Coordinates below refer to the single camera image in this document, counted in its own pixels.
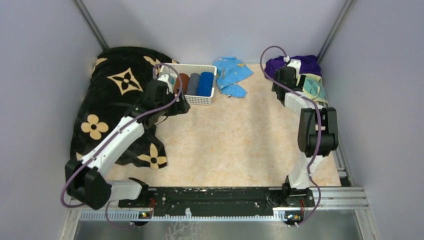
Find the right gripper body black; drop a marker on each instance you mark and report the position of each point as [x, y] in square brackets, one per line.
[301, 82]

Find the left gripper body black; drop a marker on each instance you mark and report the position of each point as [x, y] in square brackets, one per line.
[177, 107]

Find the yellow green towel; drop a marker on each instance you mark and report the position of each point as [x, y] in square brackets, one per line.
[312, 87]

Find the royal blue towel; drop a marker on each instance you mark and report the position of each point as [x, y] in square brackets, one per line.
[205, 84]

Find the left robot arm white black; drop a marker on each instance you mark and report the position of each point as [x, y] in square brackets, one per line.
[85, 178]

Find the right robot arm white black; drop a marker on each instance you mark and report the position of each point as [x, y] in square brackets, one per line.
[317, 131]

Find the white blue patterned rolled towel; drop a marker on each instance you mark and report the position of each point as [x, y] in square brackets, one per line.
[171, 82]

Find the purple towel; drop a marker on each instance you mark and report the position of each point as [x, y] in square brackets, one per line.
[309, 65]

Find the brown rolled towel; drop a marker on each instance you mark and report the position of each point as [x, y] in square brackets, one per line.
[184, 86]

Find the white plastic basket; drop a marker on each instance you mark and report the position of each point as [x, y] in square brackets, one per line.
[177, 68]

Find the grey rolled towel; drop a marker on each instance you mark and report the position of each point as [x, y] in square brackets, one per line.
[193, 84]

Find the black floral blanket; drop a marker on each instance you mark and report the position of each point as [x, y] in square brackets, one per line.
[118, 79]

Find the light blue patterned towel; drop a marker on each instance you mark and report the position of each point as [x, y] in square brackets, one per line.
[231, 71]

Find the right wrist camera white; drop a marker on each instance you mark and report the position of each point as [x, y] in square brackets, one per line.
[293, 63]

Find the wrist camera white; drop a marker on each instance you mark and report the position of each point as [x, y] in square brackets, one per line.
[293, 63]
[164, 78]

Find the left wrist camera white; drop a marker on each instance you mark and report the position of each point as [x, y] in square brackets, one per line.
[164, 78]

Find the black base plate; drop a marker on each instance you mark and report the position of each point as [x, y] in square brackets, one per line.
[220, 201]

